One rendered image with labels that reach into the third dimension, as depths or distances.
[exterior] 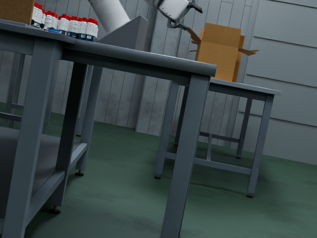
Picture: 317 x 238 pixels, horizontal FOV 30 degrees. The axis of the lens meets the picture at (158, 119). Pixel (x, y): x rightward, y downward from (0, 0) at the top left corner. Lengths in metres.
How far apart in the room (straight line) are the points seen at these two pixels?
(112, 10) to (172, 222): 1.02
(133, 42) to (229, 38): 1.74
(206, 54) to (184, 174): 2.23
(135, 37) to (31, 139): 0.87
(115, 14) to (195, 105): 0.76
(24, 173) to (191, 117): 0.59
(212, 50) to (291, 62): 3.02
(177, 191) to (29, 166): 0.53
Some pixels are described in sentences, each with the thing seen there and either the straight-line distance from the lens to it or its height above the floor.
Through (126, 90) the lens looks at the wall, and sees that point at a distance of 7.21.
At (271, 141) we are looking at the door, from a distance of 7.16.
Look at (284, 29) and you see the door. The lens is 7.15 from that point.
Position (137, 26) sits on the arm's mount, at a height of 0.94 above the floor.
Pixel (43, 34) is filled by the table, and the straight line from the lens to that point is 1.82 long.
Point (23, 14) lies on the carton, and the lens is 2.19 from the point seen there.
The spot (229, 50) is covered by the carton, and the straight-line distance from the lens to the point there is 4.23.
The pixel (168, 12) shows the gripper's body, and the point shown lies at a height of 1.01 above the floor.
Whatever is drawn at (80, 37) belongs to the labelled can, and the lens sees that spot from 5.09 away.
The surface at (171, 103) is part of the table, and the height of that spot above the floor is 0.55.
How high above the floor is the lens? 0.79
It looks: 5 degrees down
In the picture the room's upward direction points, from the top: 11 degrees clockwise
